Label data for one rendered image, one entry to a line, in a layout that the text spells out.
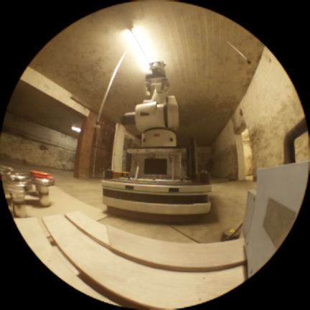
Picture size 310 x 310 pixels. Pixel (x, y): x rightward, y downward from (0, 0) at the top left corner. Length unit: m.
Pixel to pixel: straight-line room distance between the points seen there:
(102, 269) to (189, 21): 2.89
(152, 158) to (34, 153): 8.65
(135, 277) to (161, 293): 0.07
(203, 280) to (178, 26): 2.83
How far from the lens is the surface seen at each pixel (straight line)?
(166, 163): 0.89
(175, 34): 2.65
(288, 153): 0.23
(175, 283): 0.29
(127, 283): 0.29
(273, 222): 0.16
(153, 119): 1.01
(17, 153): 8.98
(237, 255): 0.35
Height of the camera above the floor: 0.40
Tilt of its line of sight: 10 degrees up
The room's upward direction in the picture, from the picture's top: 2 degrees clockwise
